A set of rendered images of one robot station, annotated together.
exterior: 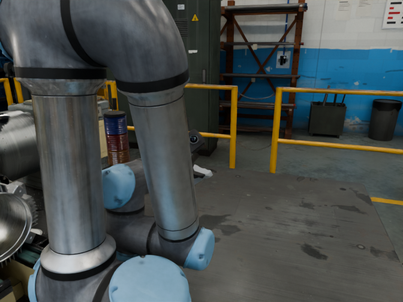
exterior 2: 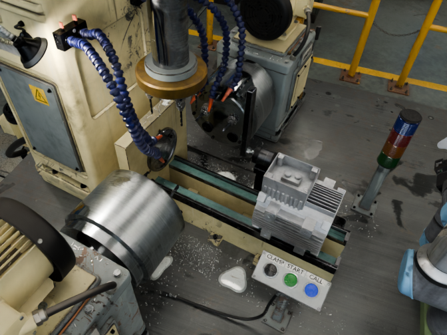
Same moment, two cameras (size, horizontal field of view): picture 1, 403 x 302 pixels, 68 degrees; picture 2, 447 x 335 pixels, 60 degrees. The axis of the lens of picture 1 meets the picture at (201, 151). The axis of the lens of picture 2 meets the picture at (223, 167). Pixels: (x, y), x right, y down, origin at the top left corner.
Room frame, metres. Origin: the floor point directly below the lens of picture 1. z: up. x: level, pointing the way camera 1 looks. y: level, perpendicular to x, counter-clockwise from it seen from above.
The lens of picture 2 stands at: (-0.07, 0.74, 1.88)
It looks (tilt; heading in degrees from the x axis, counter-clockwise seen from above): 48 degrees down; 0
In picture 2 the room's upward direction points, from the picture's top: 4 degrees clockwise
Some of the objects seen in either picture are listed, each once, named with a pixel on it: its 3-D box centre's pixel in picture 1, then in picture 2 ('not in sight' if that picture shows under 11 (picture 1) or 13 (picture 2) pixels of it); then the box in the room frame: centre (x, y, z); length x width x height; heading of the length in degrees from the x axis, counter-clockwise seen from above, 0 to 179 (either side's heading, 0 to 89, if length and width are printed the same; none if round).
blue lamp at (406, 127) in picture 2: (115, 123); (406, 123); (0.78, 0.23, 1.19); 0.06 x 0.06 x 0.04
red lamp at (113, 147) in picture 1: (117, 139); (400, 135); (0.78, 0.23, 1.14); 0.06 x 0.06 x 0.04
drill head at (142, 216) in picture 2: not in sight; (112, 243); (0.42, 1.00, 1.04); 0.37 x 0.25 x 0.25; 154
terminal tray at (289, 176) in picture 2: not in sight; (290, 181); (0.60, 0.56, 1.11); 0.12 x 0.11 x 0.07; 64
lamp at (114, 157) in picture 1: (119, 155); (395, 146); (0.78, 0.23, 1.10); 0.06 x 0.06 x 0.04
